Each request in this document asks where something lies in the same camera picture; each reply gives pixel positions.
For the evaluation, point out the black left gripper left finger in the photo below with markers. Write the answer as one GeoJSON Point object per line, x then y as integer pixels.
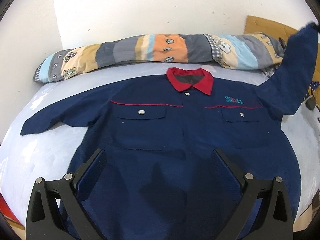
{"type": "Point", "coordinates": [44, 220]}

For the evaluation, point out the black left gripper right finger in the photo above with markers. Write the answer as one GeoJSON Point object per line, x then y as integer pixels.
{"type": "Point", "coordinates": [274, 218]}

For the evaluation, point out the navy work shirt red collar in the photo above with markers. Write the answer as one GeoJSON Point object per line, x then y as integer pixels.
{"type": "Point", "coordinates": [163, 178]}

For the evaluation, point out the light blue bed sheet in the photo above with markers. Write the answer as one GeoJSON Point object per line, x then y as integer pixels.
{"type": "Point", "coordinates": [48, 154]}

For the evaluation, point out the dark grey small pouch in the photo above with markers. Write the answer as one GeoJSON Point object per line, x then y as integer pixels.
{"type": "Point", "coordinates": [310, 103]}

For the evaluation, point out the navy star pattern pillow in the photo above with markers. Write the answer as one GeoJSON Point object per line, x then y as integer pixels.
{"type": "Point", "coordinates": [313, 92]}

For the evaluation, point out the striped patchwork rolled quilt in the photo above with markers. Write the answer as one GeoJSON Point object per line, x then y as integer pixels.
{"type": "Point", "coordinates": [251, 51]}

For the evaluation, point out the wooden headboard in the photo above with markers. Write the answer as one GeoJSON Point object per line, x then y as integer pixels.
{"type": "Point", "coordinates": [254, 24]}

